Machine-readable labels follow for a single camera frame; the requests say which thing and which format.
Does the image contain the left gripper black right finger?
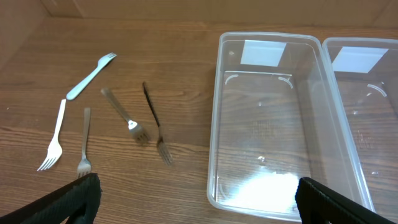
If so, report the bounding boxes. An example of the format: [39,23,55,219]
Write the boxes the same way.
[295,177,394,224]

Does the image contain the white plastic fork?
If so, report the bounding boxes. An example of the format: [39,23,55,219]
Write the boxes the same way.
[37,99,66,171]

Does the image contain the clear plastic container left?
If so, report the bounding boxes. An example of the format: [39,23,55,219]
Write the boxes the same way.
[207,32,374,222]

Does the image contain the clear plastic container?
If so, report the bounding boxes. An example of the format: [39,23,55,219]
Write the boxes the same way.
[207,32,374,222]
[323,37,397,222]

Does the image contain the dark metal fork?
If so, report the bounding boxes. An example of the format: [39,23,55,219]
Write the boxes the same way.
[142,82,173,166]

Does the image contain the wide metal fork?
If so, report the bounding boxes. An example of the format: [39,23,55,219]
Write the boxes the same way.
[101,88,149,144]

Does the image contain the clear plastic container right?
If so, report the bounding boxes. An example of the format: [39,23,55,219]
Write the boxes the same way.
[323,37,397,222]

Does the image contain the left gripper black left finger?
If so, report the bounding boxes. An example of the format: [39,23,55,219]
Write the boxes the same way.
[1,173,102,224]

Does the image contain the pale blue plastic fork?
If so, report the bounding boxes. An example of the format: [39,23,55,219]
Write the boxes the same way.
[66,53,117,100]

